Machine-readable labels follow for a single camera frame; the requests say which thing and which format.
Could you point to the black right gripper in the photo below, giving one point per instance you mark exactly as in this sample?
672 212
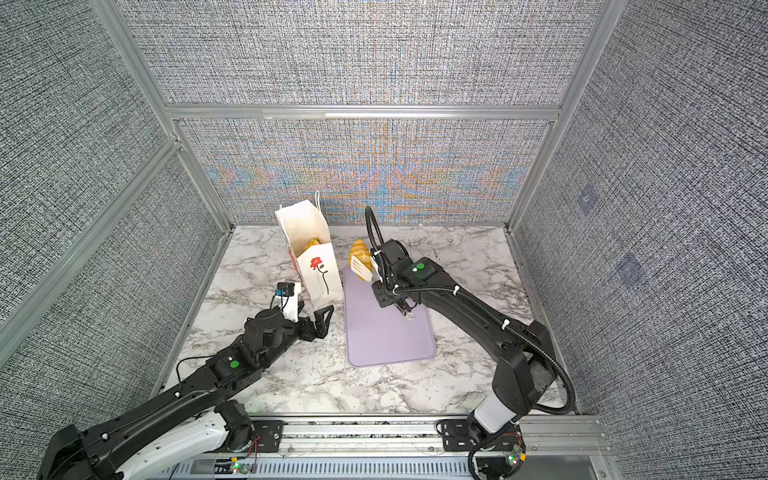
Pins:
382 298

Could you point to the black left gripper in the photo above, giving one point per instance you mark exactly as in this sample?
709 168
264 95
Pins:
321 328

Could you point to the striped croissant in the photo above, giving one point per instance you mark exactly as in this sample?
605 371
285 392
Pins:
361 252

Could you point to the white paper bag red flower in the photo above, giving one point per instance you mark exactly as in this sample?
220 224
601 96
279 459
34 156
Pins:
317 266

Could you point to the twisted golden bread roll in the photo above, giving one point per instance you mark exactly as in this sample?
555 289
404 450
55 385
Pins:
313 242

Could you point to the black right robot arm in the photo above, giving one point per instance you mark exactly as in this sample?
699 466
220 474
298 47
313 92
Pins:
527 374

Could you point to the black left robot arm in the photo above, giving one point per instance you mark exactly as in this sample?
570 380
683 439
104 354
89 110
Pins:
99 451

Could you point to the lavender plastic tray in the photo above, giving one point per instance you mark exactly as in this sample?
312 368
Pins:
378 336

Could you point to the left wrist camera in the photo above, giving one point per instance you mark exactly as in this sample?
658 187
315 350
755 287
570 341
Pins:
287 296

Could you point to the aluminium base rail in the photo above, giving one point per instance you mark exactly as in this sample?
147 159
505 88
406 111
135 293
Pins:
352 446

